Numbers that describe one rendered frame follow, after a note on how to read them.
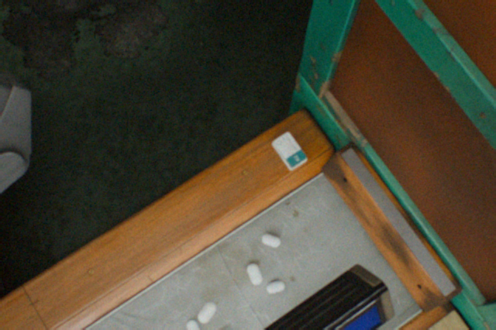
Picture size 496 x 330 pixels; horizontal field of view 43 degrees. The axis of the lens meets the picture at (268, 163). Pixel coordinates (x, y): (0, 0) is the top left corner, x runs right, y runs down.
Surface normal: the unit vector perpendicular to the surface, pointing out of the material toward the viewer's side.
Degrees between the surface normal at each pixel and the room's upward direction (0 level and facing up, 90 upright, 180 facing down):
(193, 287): 0
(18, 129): 49
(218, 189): 0
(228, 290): 0
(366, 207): 67
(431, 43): 90
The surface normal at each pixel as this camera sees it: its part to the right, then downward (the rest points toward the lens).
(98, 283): 0.04, -0.28
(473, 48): -0.83, 0.53
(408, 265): -0.73, 0.37
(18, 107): 0.53, 0.37
